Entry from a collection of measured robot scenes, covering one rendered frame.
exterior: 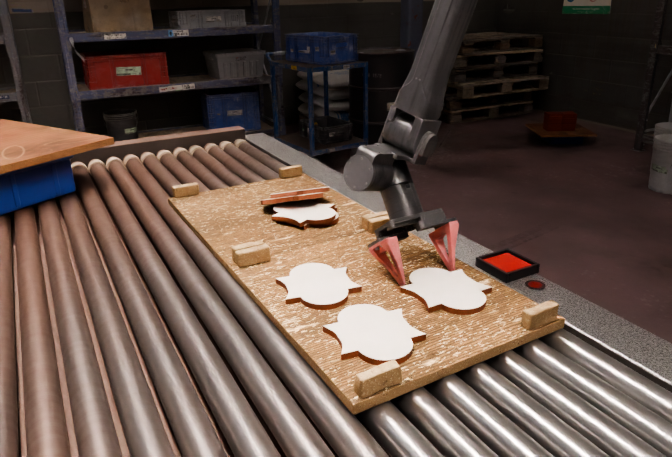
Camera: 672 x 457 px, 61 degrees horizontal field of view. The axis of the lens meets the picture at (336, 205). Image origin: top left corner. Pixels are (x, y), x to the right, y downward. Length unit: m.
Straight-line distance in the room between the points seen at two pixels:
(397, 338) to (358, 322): 0.06
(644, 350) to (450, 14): 0.54
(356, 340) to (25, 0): 5.29
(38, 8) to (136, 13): 0.92
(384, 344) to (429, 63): 0.42
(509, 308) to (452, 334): 0.12
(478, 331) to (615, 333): 0.20
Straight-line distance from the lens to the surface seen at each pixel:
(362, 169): 0.88
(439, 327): 0.82
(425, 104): 0.91
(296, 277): 0.92
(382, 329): 0.79
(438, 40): 0.91
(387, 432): 0.69
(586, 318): 0.94
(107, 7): 5.27
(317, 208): 1.18
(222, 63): 5.41
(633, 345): 0.90
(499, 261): 1.04
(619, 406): 0.78
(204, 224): 1.19
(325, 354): 0.76
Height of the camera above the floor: 1.37
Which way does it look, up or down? 20 degrees down
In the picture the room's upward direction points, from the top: 1 degrees counter-clockwise
